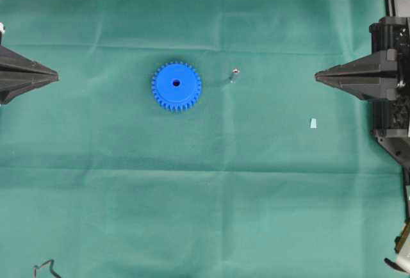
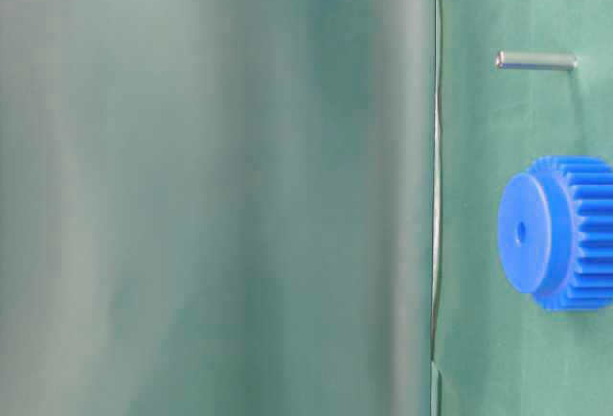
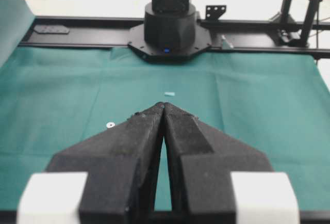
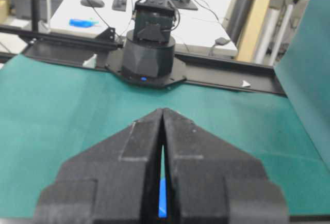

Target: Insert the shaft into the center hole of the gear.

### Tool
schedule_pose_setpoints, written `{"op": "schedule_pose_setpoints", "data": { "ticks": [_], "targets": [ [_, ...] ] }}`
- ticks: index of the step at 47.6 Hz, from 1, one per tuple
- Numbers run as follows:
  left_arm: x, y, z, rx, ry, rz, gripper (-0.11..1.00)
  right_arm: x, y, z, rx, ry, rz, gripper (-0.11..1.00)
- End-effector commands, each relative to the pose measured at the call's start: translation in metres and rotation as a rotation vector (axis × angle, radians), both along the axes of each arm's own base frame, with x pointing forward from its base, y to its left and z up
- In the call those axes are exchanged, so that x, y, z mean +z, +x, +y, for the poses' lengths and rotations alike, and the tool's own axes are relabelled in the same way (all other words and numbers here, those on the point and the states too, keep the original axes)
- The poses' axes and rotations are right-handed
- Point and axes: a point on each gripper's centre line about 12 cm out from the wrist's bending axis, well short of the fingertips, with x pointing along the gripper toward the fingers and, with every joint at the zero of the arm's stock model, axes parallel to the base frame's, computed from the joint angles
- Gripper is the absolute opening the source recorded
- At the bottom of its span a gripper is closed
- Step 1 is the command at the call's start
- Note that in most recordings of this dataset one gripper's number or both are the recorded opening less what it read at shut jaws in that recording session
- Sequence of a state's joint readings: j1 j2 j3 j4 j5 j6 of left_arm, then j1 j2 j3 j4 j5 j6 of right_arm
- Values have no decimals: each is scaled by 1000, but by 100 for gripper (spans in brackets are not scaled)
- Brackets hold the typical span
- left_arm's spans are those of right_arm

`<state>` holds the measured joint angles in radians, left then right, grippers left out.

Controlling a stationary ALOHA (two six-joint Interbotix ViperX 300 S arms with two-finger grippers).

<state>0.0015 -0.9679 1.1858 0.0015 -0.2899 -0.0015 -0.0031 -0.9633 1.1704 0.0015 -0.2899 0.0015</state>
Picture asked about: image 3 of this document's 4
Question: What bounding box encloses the green table cloth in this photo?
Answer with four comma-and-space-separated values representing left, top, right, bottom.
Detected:
1, 47, 329, 211

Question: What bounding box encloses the black camera stand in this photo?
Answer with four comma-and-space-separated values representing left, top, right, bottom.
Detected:
270, 0, 329, 47

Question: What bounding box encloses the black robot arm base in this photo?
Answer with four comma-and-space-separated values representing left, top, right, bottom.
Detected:
128, 0, 211, 58

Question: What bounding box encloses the small grey shaft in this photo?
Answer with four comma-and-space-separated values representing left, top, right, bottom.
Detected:
164, 92, 176, 97

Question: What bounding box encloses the black aluminium frame rail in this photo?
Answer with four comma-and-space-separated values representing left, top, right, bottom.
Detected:
19, 16, 329, 60

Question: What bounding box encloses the black perforated corner bracket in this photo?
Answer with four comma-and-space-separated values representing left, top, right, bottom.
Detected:
205, 5, 227, 21

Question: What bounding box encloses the green backdrop curtain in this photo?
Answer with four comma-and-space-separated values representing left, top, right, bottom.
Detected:
1, 0, 35, 66

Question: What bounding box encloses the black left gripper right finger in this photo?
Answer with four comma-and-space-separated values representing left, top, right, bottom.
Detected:
163, 103, 274, 223

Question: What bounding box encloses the small silver washer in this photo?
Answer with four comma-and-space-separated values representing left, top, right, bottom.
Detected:
106, 122, 116, 129

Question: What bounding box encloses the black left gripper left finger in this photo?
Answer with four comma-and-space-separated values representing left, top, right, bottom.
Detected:
46, 102, 164, 223

